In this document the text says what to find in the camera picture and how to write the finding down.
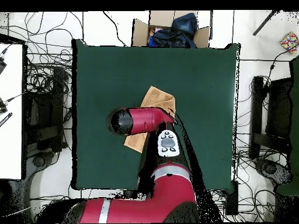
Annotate black cable tangle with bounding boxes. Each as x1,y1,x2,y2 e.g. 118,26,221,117
23,11,73,99
234,130,276,222

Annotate dark blue clothing pile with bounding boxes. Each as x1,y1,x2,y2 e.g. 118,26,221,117
148,12,199,48

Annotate black pedestal foot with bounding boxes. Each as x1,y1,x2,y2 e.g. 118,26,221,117
255,158,291,185
32,154,48,168

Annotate black power strip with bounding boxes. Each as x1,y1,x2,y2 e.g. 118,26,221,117
225,179,239,215

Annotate multicoloured patterned item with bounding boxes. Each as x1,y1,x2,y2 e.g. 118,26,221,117
280,31,299,54

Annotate black frame stand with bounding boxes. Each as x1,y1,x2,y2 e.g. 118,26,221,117
24,66,68,152
248,75,293,159

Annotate black ridged strip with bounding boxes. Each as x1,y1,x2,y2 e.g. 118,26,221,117
0,112,13,128

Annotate dark green side cloth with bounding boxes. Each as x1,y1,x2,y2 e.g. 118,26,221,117
275,54,299,197

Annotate orange terry towel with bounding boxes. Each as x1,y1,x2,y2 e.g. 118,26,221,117
123,85,176,153

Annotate black desk device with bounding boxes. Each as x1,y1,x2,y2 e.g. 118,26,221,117
0,55,8,75
0,97,8,115

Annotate grey metal rod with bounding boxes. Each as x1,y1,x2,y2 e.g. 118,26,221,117
252,10,280,36

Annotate white desk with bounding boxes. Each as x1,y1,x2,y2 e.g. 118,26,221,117
0,43,24,180

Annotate dark green table cloth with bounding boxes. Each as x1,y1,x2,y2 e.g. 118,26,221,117
71,38,241,191

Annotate brown cardboard box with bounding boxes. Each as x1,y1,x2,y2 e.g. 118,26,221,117
131,10,211,48

